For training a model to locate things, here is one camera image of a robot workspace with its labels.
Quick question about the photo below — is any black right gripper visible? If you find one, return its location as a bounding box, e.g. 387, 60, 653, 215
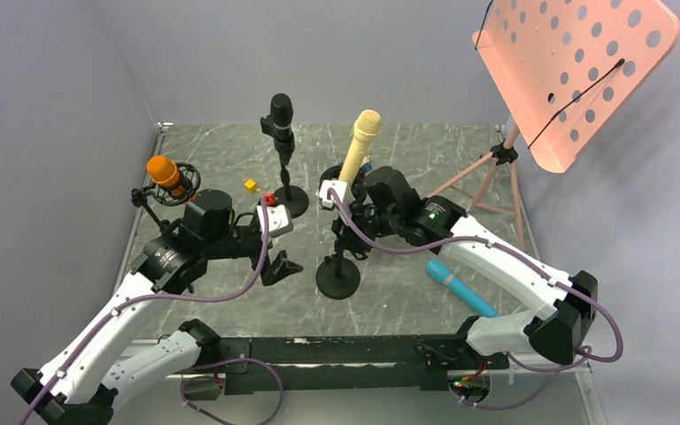
331, 197, 401, 254

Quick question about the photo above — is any black round-base clip stand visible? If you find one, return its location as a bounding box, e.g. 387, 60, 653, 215
315, 236, 361, 300

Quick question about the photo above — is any blue microphone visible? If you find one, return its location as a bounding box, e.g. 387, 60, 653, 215
425, 259, 498, 318

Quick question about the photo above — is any cream yellow microphone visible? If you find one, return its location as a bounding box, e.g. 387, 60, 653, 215
338, 110, 382, 185

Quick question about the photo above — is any black shock-mount round stand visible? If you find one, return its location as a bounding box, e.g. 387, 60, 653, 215
319, 163, 372, 197

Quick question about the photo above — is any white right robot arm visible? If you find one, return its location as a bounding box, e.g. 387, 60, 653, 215
318, 166, 598, 368

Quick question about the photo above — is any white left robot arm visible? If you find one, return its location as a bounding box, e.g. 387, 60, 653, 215
11, 189, 301, 424

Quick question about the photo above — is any black round-base tall stand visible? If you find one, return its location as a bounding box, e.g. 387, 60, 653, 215
274, 164, 309, 218

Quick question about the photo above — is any black microphone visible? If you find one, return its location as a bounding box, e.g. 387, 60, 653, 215
260, 93, 295, 167

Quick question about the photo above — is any orange microphone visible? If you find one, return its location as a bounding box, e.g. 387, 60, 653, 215
146, 155, 194, 199

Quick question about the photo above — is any pink perforated music stand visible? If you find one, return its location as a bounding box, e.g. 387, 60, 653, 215
428, 0, 680, 248

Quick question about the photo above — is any yellow cube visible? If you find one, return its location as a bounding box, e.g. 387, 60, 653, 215
243, 179, 259, 193

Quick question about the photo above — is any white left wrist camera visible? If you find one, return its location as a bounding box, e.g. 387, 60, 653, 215
256, 205, 295, 238

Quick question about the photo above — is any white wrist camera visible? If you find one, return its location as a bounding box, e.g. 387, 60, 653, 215
256, 205, 295, 238
317, 180, 354, 211

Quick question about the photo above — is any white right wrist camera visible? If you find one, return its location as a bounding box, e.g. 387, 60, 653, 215
317, 180, 354, 211

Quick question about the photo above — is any black tripod shock-mount stand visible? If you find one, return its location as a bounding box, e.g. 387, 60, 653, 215
131, 161, 201, 234

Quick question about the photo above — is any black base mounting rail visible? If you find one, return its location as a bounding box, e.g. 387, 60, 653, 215
182, 335, 509, 395

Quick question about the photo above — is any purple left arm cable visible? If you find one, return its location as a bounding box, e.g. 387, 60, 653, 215
17, 196, 271, 425

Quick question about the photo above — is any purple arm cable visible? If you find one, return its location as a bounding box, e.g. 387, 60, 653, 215
327, 189, 625, 412
17, 196, 271, 425

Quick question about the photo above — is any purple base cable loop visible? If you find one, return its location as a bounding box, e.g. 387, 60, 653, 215
180, 356, 285, 425

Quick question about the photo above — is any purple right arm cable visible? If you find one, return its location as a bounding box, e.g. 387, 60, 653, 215
327, 189, 625, 412

